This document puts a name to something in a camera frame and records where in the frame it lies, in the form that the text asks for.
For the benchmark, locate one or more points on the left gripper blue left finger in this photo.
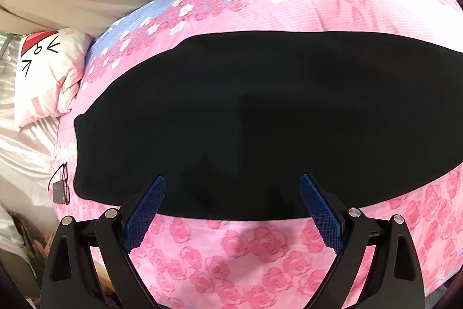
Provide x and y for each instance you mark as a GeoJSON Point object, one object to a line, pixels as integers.
{"type": "Point", "coordinates": [139, 210]}

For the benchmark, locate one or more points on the white cartoon face pillow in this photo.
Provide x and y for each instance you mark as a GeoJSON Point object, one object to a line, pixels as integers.
{"type": "Point", "coordinates": [49, 69]}

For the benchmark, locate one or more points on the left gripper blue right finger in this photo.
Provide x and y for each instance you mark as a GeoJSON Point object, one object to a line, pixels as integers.
{"type": "Point", "coordinates": [327, 222]}

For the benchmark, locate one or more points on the black pants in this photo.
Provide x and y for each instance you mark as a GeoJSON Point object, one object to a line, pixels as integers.
{"type": "Point", "coordinates": [232, 121]}

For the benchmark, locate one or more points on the black eyeglasses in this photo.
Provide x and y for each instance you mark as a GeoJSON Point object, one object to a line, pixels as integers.
{"type": "Point", "coordinates": [60, 174]}

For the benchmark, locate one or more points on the pink floral quilt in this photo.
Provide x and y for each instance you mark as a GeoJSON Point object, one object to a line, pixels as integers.
{"type": "Point", "coordinates": [189, 263]}

